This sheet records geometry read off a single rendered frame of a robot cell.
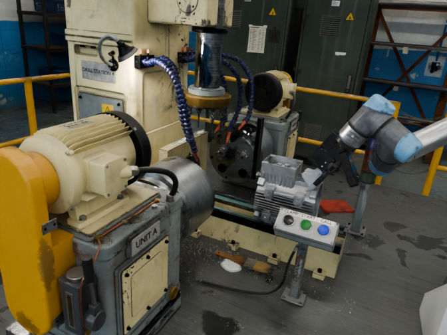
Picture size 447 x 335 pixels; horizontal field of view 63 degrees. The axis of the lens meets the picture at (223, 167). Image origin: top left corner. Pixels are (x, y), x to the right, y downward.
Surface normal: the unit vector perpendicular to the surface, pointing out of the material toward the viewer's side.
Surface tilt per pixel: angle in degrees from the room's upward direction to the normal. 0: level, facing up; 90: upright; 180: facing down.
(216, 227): 90
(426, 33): 90
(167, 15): 90
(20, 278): 90
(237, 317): 0
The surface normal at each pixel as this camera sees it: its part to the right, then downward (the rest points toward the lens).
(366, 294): 0.07, -0.93
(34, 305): -0.43, 0.30
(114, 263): 0.90, 0.22
